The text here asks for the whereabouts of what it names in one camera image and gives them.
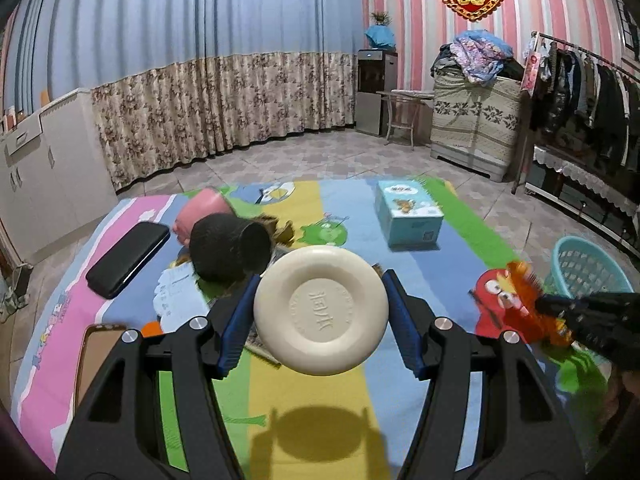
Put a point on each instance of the small metal side table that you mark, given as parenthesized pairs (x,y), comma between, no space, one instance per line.
(405,94)

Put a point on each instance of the teal plastic basket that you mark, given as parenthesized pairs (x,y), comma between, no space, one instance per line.
(590,270)

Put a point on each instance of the brown cardboard scrap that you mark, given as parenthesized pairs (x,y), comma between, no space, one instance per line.
(282,232)

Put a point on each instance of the white cabinet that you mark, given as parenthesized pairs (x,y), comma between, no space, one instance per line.
(55,175)

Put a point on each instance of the metal clothes rack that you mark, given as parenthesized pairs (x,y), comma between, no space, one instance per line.
(570,45)

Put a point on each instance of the orange feather toy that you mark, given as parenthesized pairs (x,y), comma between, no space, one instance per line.
(530,305)

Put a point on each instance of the cabinet under patterned cloth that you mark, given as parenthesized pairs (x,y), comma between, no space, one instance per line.
(470,120)

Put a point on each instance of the cartoon printed mat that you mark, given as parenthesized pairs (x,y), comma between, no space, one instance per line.
(310,420)

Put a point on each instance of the dried plant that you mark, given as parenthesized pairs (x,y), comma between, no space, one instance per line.
(381,18)

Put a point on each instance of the black ribbed cup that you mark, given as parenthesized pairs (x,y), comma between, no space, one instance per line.
(220,250)

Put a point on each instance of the blue cloth bundle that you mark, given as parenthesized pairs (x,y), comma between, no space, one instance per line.
(380,37)

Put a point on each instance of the black white framed picture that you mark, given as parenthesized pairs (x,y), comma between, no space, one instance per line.
(631,25)

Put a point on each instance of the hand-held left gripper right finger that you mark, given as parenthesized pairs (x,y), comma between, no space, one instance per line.
(402,325)

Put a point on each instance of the pile of folded clothes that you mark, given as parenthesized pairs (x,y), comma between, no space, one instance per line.
(475,55)

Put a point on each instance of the low cabinet with lace cloth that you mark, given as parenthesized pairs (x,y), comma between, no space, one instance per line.
(585,180)

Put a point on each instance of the pink hanging bag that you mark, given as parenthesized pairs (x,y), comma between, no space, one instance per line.
(534,67)

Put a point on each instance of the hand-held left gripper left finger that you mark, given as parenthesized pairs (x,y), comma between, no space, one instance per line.
(232,335)

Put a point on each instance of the black rectangular case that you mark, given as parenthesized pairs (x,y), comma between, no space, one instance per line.
(127,257)

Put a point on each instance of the brown phone case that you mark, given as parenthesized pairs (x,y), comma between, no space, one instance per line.
(100,355)

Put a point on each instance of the person's right forearm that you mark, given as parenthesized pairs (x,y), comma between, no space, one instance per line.
(625,395)

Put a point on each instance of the light blue tissue box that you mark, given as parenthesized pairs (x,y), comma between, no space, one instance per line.
(407,210)

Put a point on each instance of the flat striped wrapper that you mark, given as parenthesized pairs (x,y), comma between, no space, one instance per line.
(259,347)

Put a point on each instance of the pink cup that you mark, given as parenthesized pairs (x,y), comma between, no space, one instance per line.
(200,207)

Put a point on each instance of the blue and floral curtain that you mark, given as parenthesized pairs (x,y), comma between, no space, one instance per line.
(175,60)

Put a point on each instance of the row of hanging clothes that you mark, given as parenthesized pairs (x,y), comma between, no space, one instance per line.
(595,100)

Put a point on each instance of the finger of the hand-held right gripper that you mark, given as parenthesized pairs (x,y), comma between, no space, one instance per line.
(555,306)

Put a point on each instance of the silver water dispenser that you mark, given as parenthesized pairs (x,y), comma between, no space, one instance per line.
(372,95)

